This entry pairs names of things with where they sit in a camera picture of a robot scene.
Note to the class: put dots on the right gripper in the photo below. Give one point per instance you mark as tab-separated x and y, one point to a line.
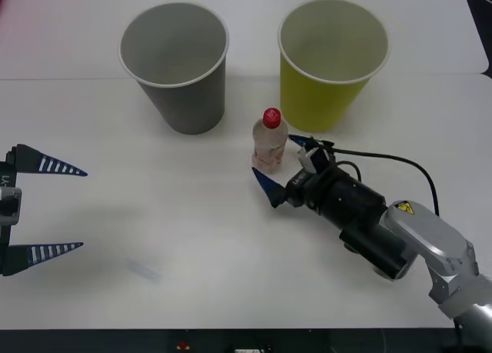
303	189

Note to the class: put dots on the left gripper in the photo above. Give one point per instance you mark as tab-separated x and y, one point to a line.
7	168

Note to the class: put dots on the clear bottle with red cap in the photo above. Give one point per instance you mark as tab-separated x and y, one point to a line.
270	143

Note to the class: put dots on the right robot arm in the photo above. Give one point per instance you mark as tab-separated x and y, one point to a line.
419	230

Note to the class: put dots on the yellow-green plastic bin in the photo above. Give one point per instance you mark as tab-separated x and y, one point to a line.
315	103

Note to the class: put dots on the grey plastic bin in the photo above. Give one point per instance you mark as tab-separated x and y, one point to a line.
192	107

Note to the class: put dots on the black robot torso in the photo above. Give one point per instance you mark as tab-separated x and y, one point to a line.
346	341

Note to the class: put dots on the red button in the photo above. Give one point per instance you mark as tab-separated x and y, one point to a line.
183	345

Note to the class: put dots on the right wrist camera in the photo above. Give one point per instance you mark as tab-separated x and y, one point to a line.
313	158

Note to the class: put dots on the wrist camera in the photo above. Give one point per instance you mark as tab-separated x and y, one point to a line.
313	158
9	203

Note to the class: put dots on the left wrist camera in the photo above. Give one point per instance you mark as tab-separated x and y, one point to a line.
9	203

